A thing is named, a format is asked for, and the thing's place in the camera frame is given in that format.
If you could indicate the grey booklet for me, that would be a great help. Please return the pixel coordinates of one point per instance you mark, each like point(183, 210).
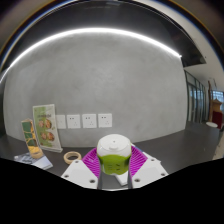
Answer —
point(36, 161)

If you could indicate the white wall socket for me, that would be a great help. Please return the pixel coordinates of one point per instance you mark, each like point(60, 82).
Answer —
point(73, 121)
point(105, 120)
point(89, 121)

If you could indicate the glass window wall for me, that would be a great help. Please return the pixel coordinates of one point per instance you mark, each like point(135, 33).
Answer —
point(196, 100)

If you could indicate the curved ceiling light strip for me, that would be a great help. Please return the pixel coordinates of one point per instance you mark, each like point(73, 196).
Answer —
point(93, 30)

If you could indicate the beige tape roll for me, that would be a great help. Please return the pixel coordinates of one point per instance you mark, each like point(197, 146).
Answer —
point(68, 158)
point(36, 153)

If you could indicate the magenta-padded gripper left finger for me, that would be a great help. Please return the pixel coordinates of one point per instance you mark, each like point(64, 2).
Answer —
point(83, 173)

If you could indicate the small yellow-green sign card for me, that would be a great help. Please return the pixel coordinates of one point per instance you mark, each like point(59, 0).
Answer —
point(29, 133)

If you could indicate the large acrylic menu stand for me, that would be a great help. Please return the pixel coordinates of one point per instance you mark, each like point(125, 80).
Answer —
point(46, 128)

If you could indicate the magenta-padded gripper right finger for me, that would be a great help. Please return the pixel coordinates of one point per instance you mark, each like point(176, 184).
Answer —
point(148, 171)

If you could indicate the green and white charger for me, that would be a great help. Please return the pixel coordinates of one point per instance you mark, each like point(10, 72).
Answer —
point(114, 151)

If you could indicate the white wall switch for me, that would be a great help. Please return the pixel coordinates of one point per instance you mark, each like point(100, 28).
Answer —
point(60, 122)

